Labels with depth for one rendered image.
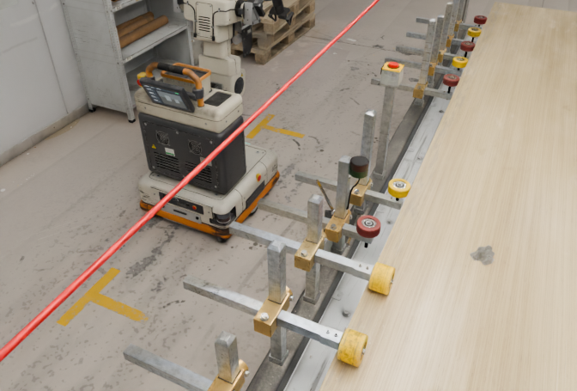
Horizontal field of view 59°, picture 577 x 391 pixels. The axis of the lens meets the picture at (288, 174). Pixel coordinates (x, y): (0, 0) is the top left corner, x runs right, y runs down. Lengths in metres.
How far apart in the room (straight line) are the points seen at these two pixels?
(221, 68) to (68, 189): 1.37
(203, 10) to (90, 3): 1.36
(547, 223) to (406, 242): 0.49
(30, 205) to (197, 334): 1.52
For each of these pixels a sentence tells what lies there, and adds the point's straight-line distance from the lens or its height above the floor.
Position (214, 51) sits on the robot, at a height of 0.94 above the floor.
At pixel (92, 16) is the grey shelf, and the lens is 3.99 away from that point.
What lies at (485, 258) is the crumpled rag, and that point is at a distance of 1.69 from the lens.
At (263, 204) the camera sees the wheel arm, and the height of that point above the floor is 0.86.
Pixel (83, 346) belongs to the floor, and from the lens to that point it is 2.66.
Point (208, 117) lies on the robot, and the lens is 2.55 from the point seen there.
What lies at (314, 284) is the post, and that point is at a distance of 1.66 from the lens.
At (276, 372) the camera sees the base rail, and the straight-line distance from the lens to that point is 1.58.
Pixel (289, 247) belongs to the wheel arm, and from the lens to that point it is 1.53.
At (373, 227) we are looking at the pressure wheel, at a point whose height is 0.91.
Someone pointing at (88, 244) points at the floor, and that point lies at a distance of 3.14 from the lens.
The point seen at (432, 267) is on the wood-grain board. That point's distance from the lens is 1.61.
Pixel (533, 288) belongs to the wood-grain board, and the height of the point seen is 0.90.
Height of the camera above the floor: 2.03
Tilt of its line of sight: 36 degrees down
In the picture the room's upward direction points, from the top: straight up
